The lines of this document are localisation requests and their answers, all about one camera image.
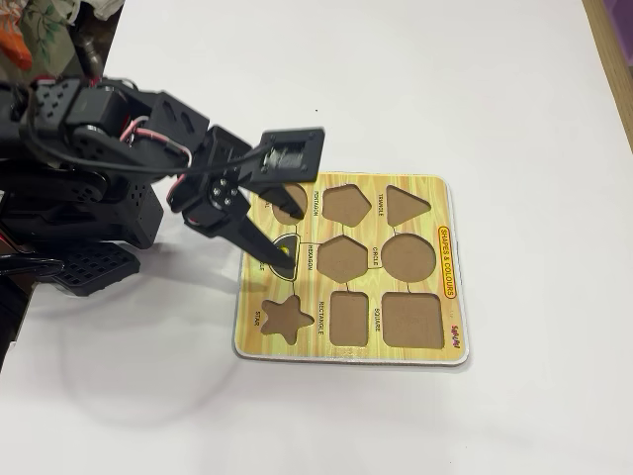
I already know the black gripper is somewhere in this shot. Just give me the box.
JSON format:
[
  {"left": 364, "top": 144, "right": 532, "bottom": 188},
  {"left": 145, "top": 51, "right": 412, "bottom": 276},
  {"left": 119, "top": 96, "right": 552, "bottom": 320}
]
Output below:
[{"left": 149, "top": 90, "right": 307, "bottom": 271}]

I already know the black semicircle piece yellow pin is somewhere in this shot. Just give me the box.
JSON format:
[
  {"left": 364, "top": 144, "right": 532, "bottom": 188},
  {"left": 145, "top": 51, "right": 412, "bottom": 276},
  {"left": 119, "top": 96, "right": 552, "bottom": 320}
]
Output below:
[{"left": 269, "top": 232, "right": 303, "bottom": 282}]

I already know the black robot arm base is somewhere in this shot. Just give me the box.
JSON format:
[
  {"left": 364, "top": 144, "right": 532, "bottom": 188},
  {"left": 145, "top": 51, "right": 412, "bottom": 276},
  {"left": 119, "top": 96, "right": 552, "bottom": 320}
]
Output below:
[{"left": 0, "top": 195, "right": 164, "bottom": 251}]

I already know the wooden shape puzzle board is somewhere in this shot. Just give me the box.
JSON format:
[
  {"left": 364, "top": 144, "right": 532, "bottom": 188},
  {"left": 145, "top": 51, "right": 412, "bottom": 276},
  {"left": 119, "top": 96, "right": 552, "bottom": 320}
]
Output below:
[{"left": 230, "top": 169, "right": 472, "bottom": 367}]

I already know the orange object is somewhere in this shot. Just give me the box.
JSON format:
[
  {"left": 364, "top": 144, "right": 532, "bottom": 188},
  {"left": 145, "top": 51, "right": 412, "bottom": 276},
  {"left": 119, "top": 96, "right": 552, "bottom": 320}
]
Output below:
[{"left": 0, "top": 32, "right": 34, "bottom": 70}]

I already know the black grid table clamp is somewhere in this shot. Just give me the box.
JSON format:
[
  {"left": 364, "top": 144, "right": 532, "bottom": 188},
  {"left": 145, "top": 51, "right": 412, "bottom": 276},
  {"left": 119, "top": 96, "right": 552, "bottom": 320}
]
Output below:
[{"left": 51, "top": 240, "right": 143, "bottom": 298}]

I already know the silver metal pipe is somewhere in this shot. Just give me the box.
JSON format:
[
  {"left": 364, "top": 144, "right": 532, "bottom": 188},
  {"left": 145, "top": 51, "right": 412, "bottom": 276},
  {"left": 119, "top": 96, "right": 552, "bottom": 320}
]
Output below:
[{"left": 78, "top": 34, "right": 108, "bottom": 75}]

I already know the glossy black clamp lever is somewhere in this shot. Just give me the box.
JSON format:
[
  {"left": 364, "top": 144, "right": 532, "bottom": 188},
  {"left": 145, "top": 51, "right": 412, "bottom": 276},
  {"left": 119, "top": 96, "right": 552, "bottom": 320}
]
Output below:
[{"left": 0, "top": 252, "right": 65, "bottom": 278}]

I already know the patterned green beige cloth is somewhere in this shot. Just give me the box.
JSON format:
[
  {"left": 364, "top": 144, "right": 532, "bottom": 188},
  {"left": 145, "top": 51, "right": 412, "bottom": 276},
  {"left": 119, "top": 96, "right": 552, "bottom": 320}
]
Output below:
[{"left": 0, "top": 0, "right": 83, "bottom": 83}]

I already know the purple box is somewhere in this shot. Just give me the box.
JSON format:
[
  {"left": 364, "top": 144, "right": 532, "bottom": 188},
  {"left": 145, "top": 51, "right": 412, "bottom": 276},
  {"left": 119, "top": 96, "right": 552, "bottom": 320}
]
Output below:
[{"left": 605, "top": 0, "right": 633, "bottom": 34}]

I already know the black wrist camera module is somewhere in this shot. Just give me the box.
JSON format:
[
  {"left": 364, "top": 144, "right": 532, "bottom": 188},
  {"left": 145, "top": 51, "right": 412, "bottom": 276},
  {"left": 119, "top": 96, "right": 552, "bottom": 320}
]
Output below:
[{"left": 236, "top": 127, "right": 327, "bottom": 197}]

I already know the pink servo cable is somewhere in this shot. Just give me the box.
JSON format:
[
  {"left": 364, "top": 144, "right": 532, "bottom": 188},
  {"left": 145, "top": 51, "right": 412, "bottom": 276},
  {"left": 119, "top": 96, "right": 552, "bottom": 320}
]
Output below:
[{"left": 118, "top": 116, "right": 194, "bottom": 209}]

